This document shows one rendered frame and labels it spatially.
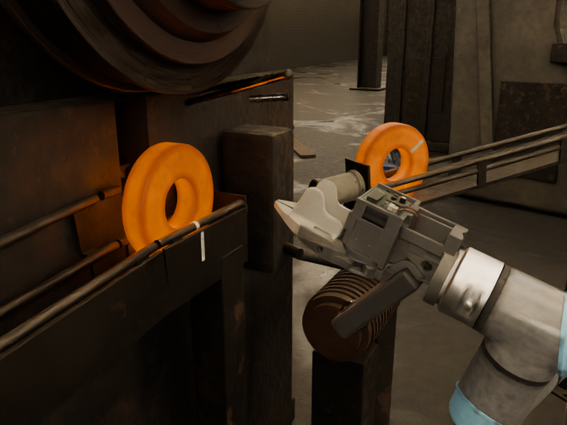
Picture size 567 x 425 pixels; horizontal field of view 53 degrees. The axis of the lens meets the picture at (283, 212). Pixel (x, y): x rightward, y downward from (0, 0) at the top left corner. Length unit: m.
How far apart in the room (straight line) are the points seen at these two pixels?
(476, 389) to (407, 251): 0.16
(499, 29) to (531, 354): 2.81
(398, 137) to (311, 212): 0.50
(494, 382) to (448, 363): 1.20
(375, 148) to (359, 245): 0.48
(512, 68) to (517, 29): 0.20
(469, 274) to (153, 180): 0.38
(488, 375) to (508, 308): 0.08
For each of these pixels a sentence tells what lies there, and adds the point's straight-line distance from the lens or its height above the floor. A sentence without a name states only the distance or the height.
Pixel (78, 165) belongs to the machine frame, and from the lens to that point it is 0.72.
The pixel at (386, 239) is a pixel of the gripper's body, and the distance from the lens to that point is 0.60.
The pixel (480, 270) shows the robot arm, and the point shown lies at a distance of 0.60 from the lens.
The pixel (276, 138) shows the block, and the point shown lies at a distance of 0.90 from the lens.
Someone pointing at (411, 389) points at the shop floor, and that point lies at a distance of 1.71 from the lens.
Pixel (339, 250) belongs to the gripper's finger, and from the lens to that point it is 0.62.
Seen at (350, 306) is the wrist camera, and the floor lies 0.65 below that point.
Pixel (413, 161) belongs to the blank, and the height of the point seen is 0.71.
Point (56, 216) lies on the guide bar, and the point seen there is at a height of 0.75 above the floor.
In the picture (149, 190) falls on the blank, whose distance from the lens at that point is 0.71.
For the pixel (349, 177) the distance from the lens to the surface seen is 1.06.
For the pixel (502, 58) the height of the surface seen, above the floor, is 0.80.
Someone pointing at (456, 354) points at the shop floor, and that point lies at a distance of 1.89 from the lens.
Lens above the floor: 0.96
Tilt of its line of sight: 18 degrees down
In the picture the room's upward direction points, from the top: straight up
